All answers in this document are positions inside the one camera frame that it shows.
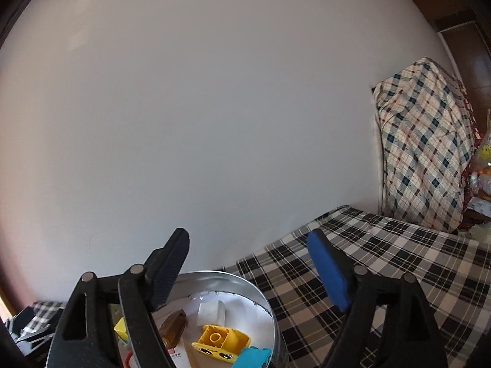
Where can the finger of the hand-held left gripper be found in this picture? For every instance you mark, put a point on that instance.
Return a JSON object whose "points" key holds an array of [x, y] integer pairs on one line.
{"points": [[36, 340]]}

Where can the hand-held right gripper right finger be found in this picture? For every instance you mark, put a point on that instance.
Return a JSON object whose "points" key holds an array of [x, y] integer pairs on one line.
{"points": [[330, 272]]}

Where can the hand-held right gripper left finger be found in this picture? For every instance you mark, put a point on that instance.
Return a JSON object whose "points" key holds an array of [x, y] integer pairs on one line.
{"points": [[168, 272]]}

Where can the small brown block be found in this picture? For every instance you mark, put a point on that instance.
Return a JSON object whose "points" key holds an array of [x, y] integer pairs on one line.
{"points": [[174, 326]]}

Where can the cream printed toy block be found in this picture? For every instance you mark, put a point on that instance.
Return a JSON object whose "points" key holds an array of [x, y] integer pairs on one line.
{"points": [[209, 314]]}

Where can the small yellow toy block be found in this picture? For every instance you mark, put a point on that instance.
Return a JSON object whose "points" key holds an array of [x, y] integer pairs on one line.
{"points": [[121, 327]]}

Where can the round metal tin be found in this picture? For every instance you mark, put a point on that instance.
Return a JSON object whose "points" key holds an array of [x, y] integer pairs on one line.
{"points": [[245, 295]]}

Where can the yellow arched toy block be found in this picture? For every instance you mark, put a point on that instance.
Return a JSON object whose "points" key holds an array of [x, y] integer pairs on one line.
{"points": [[214, 339]]}

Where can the white box with tan side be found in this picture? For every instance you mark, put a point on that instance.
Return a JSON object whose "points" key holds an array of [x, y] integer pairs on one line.
{"points": [[180, 358]]}

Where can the red tape roll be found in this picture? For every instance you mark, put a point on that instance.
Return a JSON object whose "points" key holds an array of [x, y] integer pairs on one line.
{"points": [[128, 360]]}

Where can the teal toy block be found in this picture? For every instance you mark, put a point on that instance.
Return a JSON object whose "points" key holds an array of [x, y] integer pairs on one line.
{"points": [[249, 358]]}

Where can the black and white plaid bedsheet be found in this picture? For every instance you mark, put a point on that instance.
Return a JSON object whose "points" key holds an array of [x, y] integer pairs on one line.
{"points": [[383, 245]]}

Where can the pale green item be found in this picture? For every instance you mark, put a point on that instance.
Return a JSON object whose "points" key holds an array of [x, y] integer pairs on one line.
{"points": [[481, 234]]}

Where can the plaid covered chair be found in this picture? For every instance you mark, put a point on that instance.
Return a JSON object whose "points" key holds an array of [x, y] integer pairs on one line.
{"points": [[422, 142]]}

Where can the clear bag with yellow toy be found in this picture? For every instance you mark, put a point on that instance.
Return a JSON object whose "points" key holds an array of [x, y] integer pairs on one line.
{"points": [[484, 153]]}

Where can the red patterned cloth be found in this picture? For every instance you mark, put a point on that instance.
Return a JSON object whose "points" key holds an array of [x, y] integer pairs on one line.
{"points": [[470, 122]]}

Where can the brown wooden wardrobe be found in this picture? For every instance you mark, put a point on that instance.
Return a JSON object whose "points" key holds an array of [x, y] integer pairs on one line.
{"points": [[460, 46]]}

